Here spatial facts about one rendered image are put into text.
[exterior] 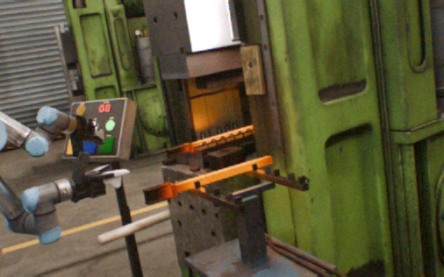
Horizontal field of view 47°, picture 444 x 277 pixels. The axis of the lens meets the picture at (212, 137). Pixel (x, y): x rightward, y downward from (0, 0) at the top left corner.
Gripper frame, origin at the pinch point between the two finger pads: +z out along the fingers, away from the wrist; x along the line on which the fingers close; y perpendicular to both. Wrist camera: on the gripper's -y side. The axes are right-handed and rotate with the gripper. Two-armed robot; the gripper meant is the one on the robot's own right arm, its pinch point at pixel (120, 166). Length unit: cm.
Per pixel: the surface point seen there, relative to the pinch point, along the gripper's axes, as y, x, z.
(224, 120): -3, -19, 63
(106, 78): -10, -443, 199
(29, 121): 56, -768, 180
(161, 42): -42, -8, 31
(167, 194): 2.6, 39.1, -4.2
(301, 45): -34, 48, 50
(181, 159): 6.1, -8.3, 30.7
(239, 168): 1.3, 42.8, 20.9
